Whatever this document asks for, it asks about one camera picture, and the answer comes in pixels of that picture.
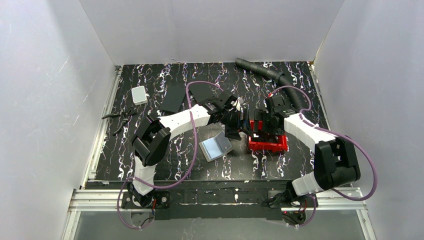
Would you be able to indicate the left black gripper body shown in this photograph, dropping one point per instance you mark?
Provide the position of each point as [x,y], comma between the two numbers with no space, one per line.
[232,122]

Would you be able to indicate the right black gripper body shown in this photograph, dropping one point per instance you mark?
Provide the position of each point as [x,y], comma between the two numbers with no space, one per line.
[262,124]

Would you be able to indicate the red plastic bin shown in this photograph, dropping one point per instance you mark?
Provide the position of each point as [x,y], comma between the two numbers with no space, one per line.
[264,141]

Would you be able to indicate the grey leather card holder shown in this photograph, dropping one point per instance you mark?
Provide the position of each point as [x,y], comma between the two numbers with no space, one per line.
[216,147]

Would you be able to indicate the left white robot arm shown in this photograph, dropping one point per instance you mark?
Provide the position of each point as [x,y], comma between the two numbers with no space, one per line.
[150,142]

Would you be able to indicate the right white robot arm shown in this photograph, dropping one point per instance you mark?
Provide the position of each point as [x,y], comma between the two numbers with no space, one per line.
[335,159]

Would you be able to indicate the black flat box right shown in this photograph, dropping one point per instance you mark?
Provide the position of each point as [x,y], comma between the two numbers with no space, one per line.
[201,91]

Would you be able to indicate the black flat box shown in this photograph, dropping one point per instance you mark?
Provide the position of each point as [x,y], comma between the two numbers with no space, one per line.
[173,99]
[201,91]

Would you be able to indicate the black flat box left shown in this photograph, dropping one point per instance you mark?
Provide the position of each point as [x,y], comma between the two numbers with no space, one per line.
[173,99]

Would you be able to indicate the white square box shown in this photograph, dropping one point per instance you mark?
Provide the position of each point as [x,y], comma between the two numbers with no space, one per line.
[139,95]

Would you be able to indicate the black pliers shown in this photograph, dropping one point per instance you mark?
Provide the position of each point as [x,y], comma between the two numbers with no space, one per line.
[123,117]

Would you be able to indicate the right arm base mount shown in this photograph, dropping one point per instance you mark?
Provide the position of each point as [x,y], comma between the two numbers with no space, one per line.
[305,207]

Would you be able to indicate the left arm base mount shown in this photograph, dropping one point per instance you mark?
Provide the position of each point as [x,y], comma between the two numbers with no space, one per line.
[153,200]

